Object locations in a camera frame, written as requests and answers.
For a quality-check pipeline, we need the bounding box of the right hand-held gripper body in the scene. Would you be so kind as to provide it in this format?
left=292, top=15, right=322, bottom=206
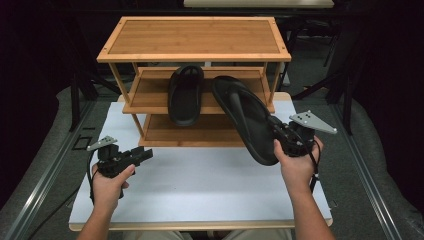
left=283, top=110, right=338, bottom=158

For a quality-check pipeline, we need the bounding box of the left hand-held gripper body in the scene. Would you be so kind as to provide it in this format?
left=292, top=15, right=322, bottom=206
left=87, top=135, right=141, bottom=179

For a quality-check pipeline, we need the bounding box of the black slipper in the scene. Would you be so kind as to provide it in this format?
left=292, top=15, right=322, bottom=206
left=210, top=75, right=280, bottom=167
left=167, top=64, right=205, bottom=127

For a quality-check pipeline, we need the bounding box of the wooden three-tier shoe rack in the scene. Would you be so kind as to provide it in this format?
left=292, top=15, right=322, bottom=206
left=96, top=15, right=293, bottom=148

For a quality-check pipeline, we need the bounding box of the person's left hand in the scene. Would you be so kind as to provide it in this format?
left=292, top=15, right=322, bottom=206
left=91, top=163, right=137, bottom=215

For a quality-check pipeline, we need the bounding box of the person's right hand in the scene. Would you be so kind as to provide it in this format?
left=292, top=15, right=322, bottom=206
left=273, top=135, right=325, bottom=198

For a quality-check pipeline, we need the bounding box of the black metal stand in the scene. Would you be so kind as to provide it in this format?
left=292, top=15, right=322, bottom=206
left=292, top=29, right=355, bottom=136
left=64, top=19, right=122, bottom=133

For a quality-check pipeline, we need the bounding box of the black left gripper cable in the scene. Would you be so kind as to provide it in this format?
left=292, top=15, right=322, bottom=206
left=27, top=149, right=101, bottom=240

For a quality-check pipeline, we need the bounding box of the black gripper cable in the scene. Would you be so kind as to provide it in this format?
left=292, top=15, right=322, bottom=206
left=295, top=128, right=323, bottom=194
left=27, top=149, right=101, bottom=240

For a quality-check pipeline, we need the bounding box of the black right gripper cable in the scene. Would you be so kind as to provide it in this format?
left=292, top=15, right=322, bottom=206
left=295, top=128, right=323, bottom=194

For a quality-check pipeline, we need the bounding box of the grey metal floor rail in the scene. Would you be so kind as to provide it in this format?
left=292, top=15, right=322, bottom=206
left=2, top=99, right=98, bottom=240
left=329, top=103, right=405, bottom=240

